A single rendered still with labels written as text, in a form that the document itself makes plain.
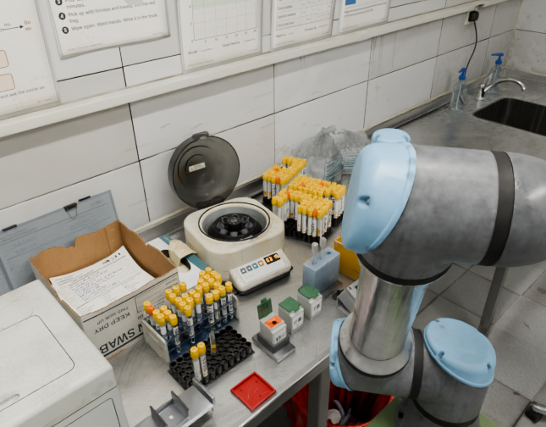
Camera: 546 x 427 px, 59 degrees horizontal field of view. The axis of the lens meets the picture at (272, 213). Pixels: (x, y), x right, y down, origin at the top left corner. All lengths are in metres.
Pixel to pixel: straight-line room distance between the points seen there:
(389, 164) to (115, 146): 0.99
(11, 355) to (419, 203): 0.62
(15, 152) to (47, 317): 0.51
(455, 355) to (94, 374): 0.54
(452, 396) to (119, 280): 0.82
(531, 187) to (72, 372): 0.62
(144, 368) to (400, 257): 0.77
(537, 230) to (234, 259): 0.89
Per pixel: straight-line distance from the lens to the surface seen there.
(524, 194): 0.49
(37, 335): 0.85
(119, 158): 1.38
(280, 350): 1.13
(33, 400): 0.77
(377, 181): 0.47
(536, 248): 0.51
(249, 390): 1.08
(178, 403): 1.01
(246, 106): 1.59
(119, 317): 1.14
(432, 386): 0.86
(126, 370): 1.16
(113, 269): 1.33
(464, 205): 0.47
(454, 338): 0.86
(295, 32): 1.67
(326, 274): 1.25
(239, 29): 1.51
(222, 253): 1.25
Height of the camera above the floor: 1.73
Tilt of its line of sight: 32 degrees down
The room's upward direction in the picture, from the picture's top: 1 degrees counter-clockwise
